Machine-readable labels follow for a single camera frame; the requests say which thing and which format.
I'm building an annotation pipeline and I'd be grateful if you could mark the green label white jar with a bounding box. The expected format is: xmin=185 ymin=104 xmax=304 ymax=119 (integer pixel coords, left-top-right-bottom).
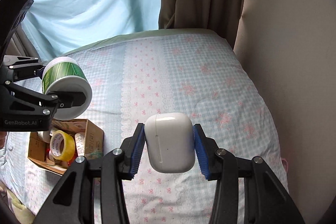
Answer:
xmin=42 ymin=56 xmax=92 ymax=121

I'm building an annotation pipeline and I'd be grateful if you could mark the floral checkered bed quilt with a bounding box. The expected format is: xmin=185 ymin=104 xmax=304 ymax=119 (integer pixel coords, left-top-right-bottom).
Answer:
xmin=1 ymin=30 xmax=289 ymax=223

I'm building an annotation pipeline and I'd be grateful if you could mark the yellow floral cloth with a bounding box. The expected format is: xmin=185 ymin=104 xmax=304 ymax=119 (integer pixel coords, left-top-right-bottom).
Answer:
xmin=6 ymin=189 xmax=35 ymax=224

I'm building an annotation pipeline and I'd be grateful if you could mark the white earbuds case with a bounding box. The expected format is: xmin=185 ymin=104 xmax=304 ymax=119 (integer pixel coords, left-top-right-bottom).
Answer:
xmin=144 ymin=113 xmax=195 ymax=173

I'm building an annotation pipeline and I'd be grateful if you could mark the yellow adhesive tape roll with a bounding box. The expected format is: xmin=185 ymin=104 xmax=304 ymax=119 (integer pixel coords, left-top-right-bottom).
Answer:
xmin=50 ymin=130 xmax=76 ymax=161

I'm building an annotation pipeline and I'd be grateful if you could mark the light blue curtain sheet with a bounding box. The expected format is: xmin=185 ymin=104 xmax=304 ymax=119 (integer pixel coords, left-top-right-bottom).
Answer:
xmin=22 ymin=0 xmax=161 ymax=61

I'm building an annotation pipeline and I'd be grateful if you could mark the brown cardboard box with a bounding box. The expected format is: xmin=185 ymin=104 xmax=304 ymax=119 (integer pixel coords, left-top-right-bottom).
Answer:
xmin=27 ymin=119 xmax=104 ymax=176

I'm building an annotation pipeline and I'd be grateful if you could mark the white pill bottle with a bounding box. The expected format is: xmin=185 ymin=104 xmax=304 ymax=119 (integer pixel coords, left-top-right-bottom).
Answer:
xmin=75 ymin=132 xmax=85 ymax=156

